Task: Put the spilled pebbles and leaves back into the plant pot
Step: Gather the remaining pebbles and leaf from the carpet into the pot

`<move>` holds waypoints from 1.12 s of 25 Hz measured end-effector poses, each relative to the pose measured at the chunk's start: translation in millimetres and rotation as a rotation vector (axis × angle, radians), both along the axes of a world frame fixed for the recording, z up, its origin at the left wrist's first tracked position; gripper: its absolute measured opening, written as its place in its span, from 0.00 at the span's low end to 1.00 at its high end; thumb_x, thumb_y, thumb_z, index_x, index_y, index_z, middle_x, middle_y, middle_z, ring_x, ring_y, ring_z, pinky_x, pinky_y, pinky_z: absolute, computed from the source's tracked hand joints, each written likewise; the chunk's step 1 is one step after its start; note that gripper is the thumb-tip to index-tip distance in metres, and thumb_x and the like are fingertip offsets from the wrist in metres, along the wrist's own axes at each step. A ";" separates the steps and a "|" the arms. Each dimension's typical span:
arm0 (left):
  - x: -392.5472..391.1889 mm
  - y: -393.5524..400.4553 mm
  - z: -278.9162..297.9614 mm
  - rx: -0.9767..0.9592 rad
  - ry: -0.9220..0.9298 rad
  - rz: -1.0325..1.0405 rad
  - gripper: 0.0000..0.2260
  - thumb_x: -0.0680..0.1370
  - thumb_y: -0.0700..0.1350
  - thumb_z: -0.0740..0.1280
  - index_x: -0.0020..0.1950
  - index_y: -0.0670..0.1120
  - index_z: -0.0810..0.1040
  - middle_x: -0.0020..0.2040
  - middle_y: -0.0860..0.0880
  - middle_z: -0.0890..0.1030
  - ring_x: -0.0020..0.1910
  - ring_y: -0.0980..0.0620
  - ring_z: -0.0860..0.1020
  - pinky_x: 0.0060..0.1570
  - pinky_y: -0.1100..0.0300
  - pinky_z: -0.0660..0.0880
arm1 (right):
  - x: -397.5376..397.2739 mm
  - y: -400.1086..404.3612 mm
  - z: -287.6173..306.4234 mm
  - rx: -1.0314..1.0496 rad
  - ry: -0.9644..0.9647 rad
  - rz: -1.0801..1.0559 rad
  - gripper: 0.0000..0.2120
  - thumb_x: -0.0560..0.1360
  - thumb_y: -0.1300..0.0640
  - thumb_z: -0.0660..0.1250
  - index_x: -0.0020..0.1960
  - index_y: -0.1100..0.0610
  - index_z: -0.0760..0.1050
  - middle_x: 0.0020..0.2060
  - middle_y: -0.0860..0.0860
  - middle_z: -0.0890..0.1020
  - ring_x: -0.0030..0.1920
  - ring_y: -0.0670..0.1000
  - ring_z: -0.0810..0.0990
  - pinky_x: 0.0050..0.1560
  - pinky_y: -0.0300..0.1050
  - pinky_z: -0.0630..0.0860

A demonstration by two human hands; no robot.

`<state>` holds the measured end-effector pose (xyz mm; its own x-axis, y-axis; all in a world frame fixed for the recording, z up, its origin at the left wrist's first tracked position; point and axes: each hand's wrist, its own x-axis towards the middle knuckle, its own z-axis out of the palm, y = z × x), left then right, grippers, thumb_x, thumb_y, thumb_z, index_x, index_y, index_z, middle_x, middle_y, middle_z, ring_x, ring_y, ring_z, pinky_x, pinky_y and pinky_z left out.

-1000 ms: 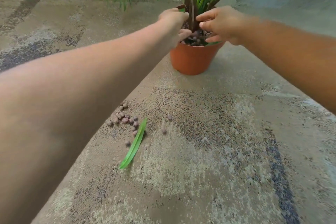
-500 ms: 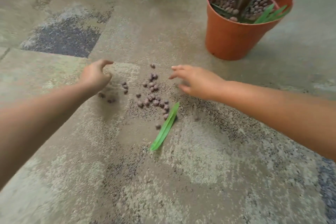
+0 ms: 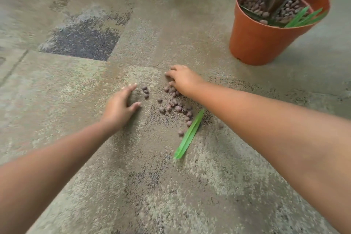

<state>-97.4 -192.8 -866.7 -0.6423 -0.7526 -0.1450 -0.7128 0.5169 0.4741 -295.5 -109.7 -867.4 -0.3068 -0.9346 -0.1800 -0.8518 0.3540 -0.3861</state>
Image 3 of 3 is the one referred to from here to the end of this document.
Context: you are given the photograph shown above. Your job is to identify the bed of brown clay pebbles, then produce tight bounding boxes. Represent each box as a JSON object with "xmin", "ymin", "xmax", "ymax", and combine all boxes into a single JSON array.
[{"xmin": 241, "ymin": 0, "xmax": 310, "ymax": 24}]

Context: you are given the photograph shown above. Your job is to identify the long light green leaf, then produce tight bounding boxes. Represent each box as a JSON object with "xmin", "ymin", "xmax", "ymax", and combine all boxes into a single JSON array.
[{"xmin": 173, "ymin": 108, "xmax": 205, "ymax": 160}]

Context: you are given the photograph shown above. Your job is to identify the split green leaf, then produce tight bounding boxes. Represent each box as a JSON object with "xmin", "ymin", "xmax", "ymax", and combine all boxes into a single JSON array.
[{"xmin": 284, "ymin": 6, "xmax": 328, "ymax": 29}]

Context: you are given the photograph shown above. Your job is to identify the terracotta plastic plant pot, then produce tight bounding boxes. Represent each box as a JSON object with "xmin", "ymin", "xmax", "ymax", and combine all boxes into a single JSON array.
[{"xmin": 229, "ymin": 0, "xmax": 331, "ymax": 66}]

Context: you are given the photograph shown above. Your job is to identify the person's left hand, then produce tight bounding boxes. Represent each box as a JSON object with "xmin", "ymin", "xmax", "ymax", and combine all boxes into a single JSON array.
[{"xmin": 105, "ymin": 83, "xmax": 142, "ymax": 133}]

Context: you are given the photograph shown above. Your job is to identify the brown clay pebbles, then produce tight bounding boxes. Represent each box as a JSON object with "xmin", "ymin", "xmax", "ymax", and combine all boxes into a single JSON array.
[{"xmin": 141, "ymin": 82, "xmax": 224, "ymax": 137}]

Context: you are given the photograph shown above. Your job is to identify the person's left forearm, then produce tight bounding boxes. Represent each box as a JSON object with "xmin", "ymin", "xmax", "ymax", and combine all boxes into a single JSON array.
[{"xmin": 0, "ymin": 121, "xmax": 121, "ymax": 234}]

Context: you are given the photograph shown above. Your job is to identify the person's right hand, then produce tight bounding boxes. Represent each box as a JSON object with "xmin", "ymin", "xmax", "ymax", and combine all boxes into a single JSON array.
[{"xmin": 164, "ymin": 64, "xmax": 206, "ymax": 97}]

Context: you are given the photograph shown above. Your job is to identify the person's right forearm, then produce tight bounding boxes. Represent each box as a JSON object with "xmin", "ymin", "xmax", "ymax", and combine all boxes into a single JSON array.
[{"xmin": 189, "ymin": 80, "xmax": 351, "ymax": 234}]

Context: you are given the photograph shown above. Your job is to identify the narrow dark green leaf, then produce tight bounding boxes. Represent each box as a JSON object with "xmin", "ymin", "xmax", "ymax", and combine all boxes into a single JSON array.
[{"xmin": 240, "ymin": 5, "xmax": 287, "ymax": 27}]

